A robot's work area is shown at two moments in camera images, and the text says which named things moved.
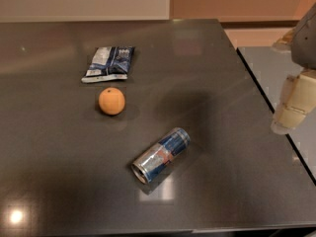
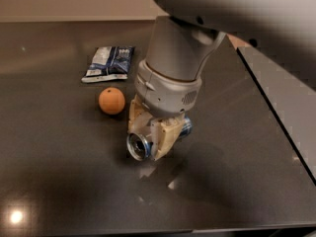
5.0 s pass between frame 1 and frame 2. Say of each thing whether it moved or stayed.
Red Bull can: moved
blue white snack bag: stayed
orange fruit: stayed
